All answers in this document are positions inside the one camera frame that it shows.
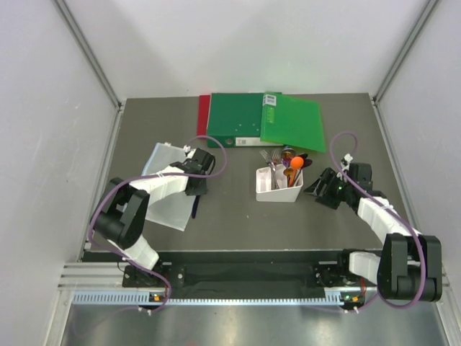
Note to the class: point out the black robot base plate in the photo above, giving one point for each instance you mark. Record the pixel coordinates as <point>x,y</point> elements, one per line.
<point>228,274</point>

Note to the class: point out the light green plastic folder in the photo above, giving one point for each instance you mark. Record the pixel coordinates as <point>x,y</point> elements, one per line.
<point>292,121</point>

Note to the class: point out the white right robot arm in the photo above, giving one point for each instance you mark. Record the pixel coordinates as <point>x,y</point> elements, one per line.
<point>409,265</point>

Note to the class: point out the red folder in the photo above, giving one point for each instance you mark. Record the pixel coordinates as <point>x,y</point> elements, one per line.
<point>203,114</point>

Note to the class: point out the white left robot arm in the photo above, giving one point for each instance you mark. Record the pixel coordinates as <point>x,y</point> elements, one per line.
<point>123,215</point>

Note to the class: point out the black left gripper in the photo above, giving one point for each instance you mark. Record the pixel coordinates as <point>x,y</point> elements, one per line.
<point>201,191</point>

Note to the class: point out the grey slotted cable duct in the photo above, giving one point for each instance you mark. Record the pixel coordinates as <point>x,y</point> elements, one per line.
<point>152,299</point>

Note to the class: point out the dark blue table knife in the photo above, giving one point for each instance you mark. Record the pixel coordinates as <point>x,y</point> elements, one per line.
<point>195,206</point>

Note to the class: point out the dark green ring binder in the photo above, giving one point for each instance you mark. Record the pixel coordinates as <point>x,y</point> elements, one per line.
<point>235,119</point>

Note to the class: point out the silver spoon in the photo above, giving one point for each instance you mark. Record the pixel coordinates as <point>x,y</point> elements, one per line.
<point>287,155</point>

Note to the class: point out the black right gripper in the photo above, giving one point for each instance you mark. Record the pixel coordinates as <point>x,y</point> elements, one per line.
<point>330,177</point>

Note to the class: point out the clear mesh zip pouch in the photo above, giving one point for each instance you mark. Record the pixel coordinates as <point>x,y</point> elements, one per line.
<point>168,204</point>

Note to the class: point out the copper spoon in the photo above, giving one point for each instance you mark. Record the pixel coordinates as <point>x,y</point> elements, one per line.
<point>290,175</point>

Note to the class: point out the black iridescent spoon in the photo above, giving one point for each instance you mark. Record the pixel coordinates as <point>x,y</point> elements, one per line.
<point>306,163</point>

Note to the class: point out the orange plastic spoon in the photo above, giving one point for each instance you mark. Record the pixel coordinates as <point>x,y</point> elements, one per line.
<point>296,163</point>

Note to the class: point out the white divided plastic container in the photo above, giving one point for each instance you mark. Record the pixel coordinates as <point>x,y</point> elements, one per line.
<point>265,193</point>

